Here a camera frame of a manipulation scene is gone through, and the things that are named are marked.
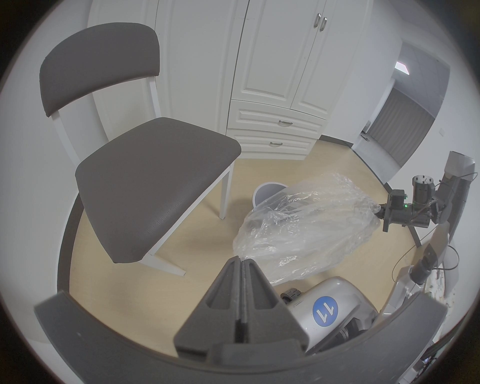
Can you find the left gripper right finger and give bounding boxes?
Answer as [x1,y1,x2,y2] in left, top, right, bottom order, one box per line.
[240,258,309,357]

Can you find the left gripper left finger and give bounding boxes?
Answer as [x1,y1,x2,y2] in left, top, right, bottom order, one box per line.
[173,255,244,359]

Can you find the clear plastic bag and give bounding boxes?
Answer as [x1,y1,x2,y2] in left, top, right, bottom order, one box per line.
[232,172,382,284]

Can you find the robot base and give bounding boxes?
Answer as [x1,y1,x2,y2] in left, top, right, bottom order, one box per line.
[281,262,451,355]

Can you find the white trash bin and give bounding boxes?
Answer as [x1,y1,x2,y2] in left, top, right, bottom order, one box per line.
[252,182,289,211]

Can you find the grey curtain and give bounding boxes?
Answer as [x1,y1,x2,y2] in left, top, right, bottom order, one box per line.
[369,88,436,168]

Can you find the grey and white chair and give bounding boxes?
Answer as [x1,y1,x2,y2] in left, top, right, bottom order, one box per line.
[38,22,242,277]

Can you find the white wardrobe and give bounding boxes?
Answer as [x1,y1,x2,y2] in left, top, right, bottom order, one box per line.
[88,0,376,161]

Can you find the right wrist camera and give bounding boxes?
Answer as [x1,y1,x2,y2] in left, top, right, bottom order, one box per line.
[389,189,409,211]

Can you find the black cable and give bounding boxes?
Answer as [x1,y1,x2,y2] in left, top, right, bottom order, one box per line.
[391,245,420,283]

